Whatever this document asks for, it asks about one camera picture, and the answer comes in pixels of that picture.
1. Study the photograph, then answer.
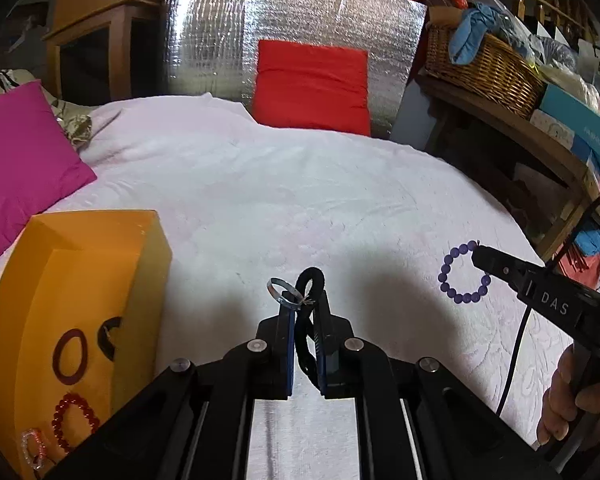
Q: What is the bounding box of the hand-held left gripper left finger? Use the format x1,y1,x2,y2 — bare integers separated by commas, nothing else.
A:
45,305,297,480

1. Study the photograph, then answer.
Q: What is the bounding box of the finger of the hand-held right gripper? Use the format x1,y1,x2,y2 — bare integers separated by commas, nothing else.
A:
471,246,533,301

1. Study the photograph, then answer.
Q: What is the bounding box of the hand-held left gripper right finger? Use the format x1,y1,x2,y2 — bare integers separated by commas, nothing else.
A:
311,292,561,480

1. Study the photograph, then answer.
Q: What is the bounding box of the purple bead bracelet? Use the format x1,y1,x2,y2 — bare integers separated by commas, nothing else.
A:
438,240,492,305

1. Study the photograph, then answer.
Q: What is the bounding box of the small clear ring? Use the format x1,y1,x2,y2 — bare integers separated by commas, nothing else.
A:
266,277,306,308

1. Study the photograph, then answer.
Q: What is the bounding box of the black hair tie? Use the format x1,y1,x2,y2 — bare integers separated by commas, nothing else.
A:
295,267,328,386

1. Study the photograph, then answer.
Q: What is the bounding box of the black bracelet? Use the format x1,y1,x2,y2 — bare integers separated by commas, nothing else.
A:
96,316,123,361

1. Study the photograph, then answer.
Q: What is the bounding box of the yellow box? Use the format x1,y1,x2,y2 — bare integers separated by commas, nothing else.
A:
0,210,173,476

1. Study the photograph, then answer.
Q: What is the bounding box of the dark red band bracelet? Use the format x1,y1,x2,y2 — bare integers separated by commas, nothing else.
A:
52,329,89,386

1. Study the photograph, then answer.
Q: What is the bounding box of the red bead bracelet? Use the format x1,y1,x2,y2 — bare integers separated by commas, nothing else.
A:
52,393,101,456

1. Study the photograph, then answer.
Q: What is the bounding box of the pink clear bead bracelet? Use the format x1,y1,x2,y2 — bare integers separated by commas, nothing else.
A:
20,427,56,471

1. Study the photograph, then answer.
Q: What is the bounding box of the person's right hand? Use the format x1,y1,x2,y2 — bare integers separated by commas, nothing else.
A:
537,345,600,456

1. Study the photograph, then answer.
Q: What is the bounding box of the wooden shelf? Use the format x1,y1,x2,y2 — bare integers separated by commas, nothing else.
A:
417,72,600,261

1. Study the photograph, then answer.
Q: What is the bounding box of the teal cardboard box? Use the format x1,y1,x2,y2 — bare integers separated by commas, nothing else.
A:
539,82,600,176

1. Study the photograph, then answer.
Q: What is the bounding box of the wicker basket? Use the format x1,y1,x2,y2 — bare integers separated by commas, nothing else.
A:
425,24,546,120

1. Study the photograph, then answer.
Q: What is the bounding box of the white plastic bag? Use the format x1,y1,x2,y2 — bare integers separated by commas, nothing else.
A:
545,65,600,111

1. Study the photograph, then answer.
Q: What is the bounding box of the blue cloth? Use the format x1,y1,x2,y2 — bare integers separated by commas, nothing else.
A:
450,2,516,65

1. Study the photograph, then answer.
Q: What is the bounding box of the red cushion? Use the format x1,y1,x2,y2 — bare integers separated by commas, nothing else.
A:
251,40,372,137

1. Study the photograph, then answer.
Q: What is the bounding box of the patterned beige cloth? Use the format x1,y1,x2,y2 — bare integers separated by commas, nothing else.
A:
0,69,93,153

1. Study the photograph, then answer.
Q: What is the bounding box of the pink cushion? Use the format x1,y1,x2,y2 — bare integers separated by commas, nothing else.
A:
0,81,98,281

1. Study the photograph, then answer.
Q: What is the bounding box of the silver foil sheet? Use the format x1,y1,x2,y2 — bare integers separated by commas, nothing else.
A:
162,0,428,138

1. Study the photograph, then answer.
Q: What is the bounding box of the wooden side table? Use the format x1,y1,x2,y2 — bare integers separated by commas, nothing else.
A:
42,0,186,106

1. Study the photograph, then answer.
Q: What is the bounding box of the black cable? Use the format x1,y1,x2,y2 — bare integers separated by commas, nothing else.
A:
496,195,600,418

